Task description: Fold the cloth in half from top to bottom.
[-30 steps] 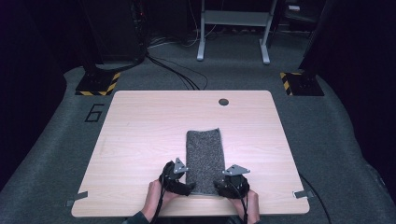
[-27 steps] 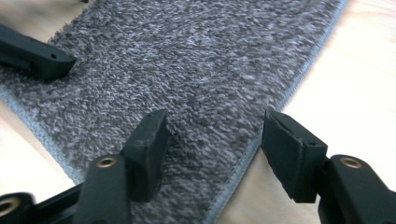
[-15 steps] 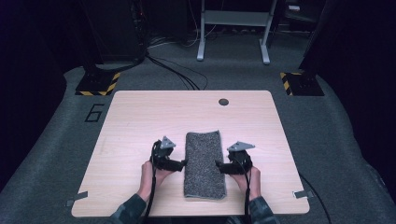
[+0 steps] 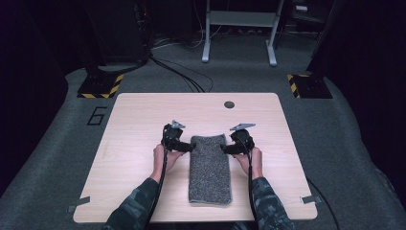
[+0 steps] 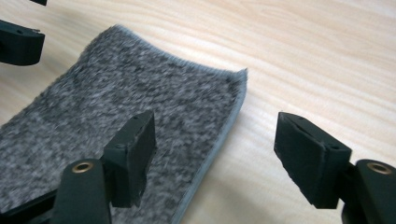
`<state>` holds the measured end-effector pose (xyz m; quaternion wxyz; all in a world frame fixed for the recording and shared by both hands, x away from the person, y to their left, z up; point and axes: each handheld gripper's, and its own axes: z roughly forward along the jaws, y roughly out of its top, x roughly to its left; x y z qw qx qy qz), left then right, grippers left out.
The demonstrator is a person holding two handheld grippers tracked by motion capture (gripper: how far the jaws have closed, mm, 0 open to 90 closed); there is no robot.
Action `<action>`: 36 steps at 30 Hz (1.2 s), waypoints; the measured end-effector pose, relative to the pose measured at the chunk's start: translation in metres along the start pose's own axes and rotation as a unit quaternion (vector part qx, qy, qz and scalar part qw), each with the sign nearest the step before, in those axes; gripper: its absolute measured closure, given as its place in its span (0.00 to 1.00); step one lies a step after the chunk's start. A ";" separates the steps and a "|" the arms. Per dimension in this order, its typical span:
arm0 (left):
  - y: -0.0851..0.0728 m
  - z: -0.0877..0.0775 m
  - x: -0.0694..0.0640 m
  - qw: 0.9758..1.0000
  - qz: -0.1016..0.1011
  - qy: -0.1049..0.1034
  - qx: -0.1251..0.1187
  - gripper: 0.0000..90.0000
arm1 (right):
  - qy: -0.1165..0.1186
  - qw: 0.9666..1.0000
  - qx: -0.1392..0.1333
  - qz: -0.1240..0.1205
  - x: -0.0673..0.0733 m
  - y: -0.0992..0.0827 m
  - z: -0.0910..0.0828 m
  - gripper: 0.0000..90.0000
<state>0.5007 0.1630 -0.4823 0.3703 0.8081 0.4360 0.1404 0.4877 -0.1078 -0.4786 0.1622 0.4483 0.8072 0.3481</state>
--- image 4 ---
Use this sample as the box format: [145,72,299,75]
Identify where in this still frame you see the thin black floor cable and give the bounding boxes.
[305,177,342,230]

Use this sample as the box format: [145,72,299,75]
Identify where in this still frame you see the person's left hand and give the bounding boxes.
[152,143,186,184]

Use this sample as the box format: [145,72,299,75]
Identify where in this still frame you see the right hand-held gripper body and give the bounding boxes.
[229,123,257,156]

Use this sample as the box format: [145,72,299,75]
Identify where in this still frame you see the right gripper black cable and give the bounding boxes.
[238,136,260,230]

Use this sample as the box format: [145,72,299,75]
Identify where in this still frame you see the black floor cable bundle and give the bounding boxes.
[148,55,214,94]

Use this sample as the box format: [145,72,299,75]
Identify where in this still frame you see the white metal desk frame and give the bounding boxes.
[201,0,286,67]

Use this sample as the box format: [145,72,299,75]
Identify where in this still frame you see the striped black stand base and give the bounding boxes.
[285,73,334,100]
[77,72,125,100]

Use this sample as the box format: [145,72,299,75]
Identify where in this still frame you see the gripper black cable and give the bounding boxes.
[238,136,260,230]
[144,124,170,230]

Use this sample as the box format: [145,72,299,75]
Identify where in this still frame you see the black computer cabinet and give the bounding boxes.
[85,0,151,66]

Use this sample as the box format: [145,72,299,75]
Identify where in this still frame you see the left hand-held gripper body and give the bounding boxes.
[161,119,187,151]

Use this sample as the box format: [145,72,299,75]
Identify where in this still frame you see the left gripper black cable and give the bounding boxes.
[144,124,170,230]

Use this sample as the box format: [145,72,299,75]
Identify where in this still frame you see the grey towel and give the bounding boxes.
[188,133,234,206]

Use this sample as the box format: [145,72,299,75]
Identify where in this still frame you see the grey tape strip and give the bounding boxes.
[300,195,323,205]
[67,195,92,214]

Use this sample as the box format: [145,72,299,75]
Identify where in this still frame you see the person's right hand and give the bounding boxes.
[234,147,264,180]

